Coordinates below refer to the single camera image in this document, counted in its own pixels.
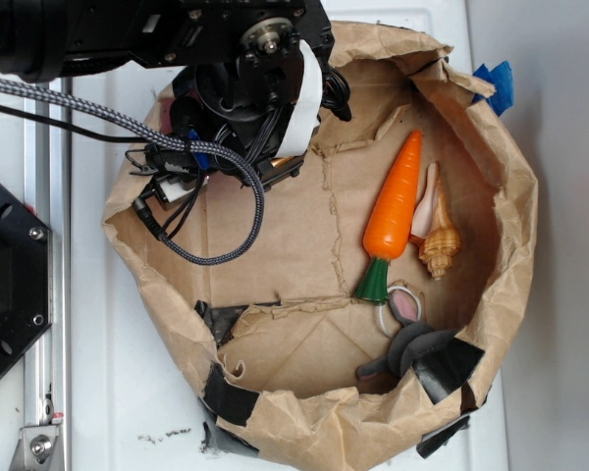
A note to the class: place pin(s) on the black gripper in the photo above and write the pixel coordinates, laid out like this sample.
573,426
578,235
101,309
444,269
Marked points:
265,114

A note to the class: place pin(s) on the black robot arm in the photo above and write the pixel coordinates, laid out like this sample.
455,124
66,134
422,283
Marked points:
243,65

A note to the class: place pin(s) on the orange plastic toy carrot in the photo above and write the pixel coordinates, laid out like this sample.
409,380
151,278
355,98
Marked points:
387,231

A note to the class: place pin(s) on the tan spiral seashell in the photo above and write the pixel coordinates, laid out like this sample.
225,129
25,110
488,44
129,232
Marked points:
433,231

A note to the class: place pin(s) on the brown paper bag tray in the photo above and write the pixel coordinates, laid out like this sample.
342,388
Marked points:
282,319

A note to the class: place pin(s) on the blue tape piece right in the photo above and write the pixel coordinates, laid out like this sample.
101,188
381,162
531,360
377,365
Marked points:
501,78

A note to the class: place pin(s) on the grey plush bunny toy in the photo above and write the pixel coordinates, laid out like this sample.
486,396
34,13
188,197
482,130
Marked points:
413,340

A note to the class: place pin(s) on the black tape bottom left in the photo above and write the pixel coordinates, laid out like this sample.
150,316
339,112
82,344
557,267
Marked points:
229,402

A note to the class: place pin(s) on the black tape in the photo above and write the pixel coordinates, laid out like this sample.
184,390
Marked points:
229,402
447,369

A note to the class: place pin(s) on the black tape bottom right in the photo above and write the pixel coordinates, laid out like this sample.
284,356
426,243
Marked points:
447,369

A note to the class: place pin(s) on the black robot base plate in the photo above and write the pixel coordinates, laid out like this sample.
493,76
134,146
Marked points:
24,279

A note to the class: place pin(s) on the metal corner bracket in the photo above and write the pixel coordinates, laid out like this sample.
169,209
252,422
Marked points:
39,448

